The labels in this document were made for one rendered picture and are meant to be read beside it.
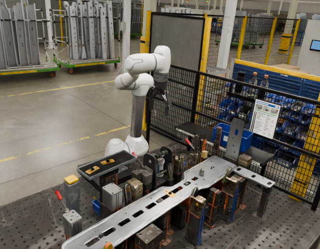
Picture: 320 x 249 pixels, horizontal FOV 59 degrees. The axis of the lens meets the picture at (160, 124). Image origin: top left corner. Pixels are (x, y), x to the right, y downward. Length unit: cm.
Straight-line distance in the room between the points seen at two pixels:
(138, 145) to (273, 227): 121
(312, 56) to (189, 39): 484
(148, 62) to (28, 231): 132
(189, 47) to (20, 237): 304
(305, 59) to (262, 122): 603
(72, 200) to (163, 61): 96
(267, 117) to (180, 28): 219
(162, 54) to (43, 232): 136
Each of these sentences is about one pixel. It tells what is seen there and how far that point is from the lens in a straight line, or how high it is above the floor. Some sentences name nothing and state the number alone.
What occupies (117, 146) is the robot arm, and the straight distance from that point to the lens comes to 235.
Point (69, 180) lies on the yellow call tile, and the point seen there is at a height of 116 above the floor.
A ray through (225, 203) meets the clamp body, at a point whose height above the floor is 84.
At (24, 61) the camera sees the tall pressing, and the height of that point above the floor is 43.
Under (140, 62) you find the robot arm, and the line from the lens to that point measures 162.
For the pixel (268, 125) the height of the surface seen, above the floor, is 126.
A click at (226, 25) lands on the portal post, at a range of 612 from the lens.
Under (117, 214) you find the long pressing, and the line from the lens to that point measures 169.
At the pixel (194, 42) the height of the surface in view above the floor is 166.
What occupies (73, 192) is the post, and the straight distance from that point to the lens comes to 172.
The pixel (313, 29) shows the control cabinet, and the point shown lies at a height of 179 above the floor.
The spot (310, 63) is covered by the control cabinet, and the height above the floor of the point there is 97.
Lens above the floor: 210
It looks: 23 degrees down
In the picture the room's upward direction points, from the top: 4 degrees clockwise
